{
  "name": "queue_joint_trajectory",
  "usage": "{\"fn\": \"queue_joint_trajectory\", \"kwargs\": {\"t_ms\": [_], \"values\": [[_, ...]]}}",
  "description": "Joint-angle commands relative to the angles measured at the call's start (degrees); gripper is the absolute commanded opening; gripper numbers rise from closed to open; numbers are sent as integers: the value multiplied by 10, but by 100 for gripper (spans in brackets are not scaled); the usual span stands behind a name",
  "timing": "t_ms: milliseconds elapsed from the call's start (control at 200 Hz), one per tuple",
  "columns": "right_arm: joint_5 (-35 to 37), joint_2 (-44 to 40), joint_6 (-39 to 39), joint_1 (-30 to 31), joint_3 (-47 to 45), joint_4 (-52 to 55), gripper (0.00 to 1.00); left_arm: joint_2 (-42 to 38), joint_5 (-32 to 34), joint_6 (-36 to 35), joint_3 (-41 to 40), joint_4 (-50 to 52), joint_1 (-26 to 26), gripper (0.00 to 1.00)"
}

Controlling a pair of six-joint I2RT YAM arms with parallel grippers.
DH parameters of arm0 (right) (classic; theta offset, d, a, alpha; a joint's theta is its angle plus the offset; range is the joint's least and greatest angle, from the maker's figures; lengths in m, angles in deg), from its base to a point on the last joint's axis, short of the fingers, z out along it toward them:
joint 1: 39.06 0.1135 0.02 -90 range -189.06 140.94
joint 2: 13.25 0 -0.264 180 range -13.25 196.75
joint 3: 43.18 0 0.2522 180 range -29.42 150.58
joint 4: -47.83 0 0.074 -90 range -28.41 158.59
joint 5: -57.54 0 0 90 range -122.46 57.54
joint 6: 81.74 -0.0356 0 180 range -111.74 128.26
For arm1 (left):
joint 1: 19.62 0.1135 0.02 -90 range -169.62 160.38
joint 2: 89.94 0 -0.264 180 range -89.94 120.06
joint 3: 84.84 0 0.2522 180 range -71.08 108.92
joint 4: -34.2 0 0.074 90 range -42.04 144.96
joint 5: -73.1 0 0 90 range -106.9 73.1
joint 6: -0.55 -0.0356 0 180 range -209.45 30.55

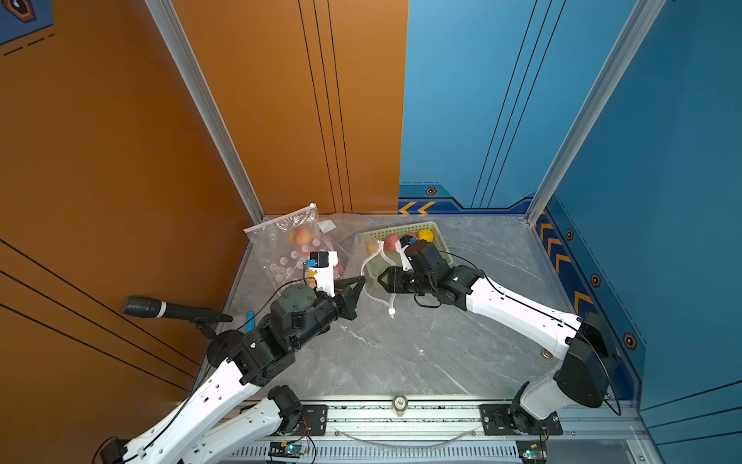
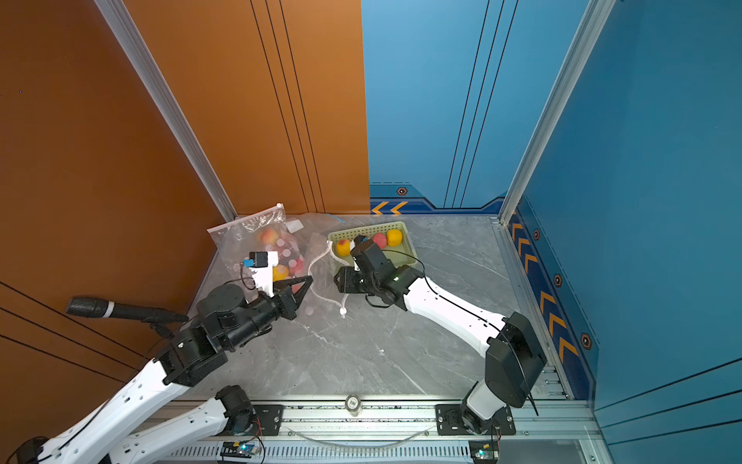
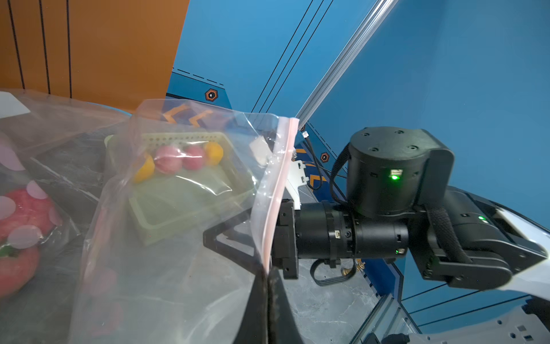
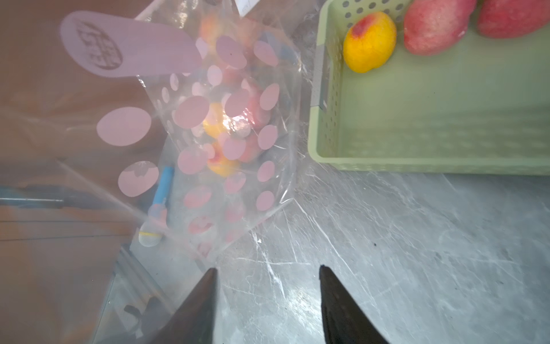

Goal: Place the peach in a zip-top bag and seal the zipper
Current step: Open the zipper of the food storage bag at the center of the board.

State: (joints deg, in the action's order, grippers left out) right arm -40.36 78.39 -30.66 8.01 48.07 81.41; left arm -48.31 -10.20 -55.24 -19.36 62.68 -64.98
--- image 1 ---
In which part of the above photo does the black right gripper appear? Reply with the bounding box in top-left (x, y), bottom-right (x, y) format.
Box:
top-left (375, 266), bottom-right (437, 296)

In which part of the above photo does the pink basket peach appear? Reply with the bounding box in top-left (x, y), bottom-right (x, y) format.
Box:
top-left (385, 234), bottom-right (401, 252)

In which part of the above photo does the yellow basket peach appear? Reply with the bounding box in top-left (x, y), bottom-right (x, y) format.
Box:
top-left (417, 229), bottom-right (435, 244)

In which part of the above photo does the clear zip-top bag blue zipper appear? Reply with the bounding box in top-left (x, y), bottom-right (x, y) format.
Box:
top-left (318, 213), bottom-right (378, 244)

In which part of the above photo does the clear zip-top bag pink zipper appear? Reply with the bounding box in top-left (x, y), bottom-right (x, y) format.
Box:
top-left (243, 203), bottom-right (347, 289)

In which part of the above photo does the pink-trimmed bag of bags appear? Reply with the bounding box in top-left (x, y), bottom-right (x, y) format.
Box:
top-left (359, 237), bottom-right (402, 320)

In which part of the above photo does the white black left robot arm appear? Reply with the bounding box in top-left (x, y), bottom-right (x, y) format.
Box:
top-left (93, 276), bottom-right (365, 463)

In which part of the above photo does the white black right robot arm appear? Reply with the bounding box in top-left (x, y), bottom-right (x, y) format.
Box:
top-left (377, 240), bottom-right (619, 435)

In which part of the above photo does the green perforated plastic basket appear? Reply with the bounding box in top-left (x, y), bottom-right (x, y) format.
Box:
top-left (357, 222), bottom-right (453, 278)

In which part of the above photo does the blue handheld microphone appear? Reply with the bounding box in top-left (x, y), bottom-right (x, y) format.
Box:
top-left (243, 312), bottom-right (255, 334)

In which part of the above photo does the round silver knob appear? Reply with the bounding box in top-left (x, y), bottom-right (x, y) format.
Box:
top-left (391, 394), bottom-right (409, 417)

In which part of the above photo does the black microphone on stand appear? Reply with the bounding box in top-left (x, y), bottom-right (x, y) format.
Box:
top-left (122, 296), bottom-right (240, 349)

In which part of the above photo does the green circuit board left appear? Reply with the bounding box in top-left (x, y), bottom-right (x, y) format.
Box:
top-left (267, 442), bottom-right (308, 462)

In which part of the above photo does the green circuit board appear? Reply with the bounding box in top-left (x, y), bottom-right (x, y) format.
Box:
top-left (516, 441), bottom-right (548, 464)
top-left (267, 442), bottom-right (308, 462)

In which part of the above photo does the green circuit board right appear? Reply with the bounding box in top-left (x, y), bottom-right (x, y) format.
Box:
top-left (516, 441), bottom-right (548, 464)

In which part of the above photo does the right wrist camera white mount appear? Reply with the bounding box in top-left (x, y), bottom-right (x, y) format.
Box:
top-left (398, 234), bottom-right (417, 271)

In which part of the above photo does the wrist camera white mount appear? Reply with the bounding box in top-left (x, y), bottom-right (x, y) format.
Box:
top-left (306, 251), bottom-right (338, 297)
top-left (398, 234), bottom-right (417, 271)

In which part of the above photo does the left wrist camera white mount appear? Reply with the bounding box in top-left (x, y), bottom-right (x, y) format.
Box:
top-left (306, 251), bottom-right (338, 297)

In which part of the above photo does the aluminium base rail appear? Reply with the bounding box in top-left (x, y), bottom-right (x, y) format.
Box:
top-left (218, 396), bottom-right (662, 463)

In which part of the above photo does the aluminium corner post left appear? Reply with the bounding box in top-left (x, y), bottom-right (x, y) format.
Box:
top-left (144, 0), bottom-right (265, 222)

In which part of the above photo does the aluminium corner post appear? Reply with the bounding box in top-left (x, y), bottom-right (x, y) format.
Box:
top-left (525, 0), bottom-right (666, 227)
top-left (144, 0), bottom-right (265, 222)

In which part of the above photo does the aluminium corner post right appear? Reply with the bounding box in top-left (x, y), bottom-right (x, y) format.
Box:
top-left (525, 0), bottom-right (666, 227)

